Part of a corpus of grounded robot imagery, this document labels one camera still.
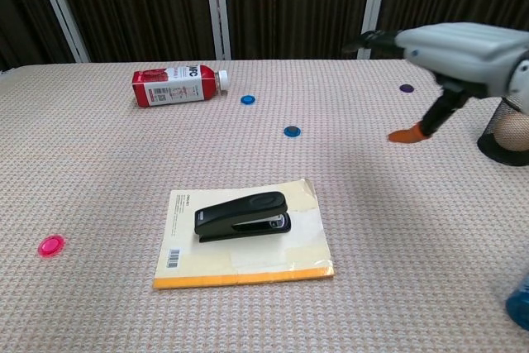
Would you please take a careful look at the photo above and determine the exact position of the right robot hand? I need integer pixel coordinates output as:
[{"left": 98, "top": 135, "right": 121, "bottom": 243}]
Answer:
[{"left": 345, "top": 21, "right": 529, "bottom": 145}]

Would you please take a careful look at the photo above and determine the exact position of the black mesh pen holder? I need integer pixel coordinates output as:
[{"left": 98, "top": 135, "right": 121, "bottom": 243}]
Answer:
[{"left": 476, "top": 95, "right": 529, "bottom": 167}]

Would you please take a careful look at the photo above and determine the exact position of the pink round magnet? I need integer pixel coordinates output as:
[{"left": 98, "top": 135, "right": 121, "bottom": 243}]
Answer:
[{"left": 37, "top": 235, "right": 67, "bottom": 259}]

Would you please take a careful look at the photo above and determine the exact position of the beige egg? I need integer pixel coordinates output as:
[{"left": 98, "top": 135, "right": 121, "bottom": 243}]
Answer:
[{"left": 493, "top": 112, "right": 529, "bottom": 150}]

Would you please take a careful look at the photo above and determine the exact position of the blue translucent bottle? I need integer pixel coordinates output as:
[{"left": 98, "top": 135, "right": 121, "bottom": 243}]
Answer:
[{"left": 505, "top": 272, "right": 529, "bottom": 332}]

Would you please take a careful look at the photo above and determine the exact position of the black stapler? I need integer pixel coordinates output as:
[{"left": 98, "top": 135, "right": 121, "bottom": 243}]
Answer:
[{"left": 193, "top": 191, "right": 292, "bottom": 244}]

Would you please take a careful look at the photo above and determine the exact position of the woven beige tablecloth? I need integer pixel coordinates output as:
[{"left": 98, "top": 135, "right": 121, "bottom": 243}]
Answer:
[{"left": 0, "top": 56, "right": 529, "bottom": 353}]

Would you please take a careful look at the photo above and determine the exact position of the red juice bottle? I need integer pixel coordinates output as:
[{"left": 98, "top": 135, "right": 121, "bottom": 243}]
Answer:
[{"left": 131, "top": 64, "right": 230, "bottom": 109}]

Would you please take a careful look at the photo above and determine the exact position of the white partition post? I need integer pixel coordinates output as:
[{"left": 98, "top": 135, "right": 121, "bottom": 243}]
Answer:
[
  {"left": 357, "top": 0, "right": 391, "bottom": 60},
  {"left": 203, "top": 0, "right": 232, "bottom": 61},
  {"left": 31, "top": 0, "right": 92, "bottom": 64}
]

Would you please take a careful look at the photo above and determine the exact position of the cream book with orange spine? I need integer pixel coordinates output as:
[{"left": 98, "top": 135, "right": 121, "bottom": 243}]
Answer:
[{"left": 152, "top": 178, "right": 336, "bottom": 291}]

